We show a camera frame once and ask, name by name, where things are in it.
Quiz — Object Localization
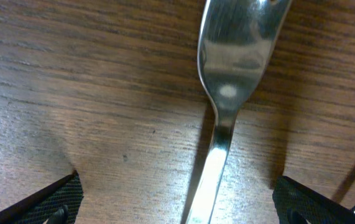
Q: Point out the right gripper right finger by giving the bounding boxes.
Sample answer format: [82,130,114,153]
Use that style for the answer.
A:
[272,176,355,224]

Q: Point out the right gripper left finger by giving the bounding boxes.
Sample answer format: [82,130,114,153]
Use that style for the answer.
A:
[0,172,84,224]

